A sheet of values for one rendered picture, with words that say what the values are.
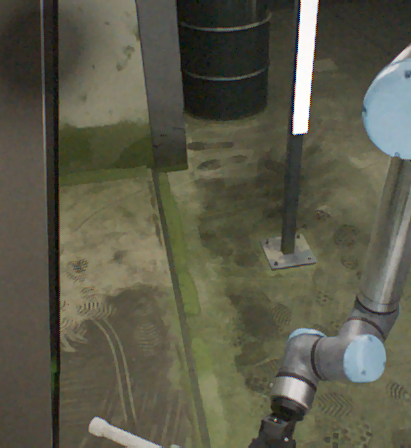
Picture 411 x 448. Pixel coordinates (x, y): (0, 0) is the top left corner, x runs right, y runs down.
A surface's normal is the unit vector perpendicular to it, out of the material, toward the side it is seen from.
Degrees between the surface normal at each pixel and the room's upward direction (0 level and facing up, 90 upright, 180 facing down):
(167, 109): 90
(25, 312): 90
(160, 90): 90
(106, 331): 0
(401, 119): 85
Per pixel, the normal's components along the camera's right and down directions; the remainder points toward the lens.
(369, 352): 0.61, -0.15
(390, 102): -0.63, 0.43
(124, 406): -0.04, -0.79
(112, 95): 0.18, 0.59
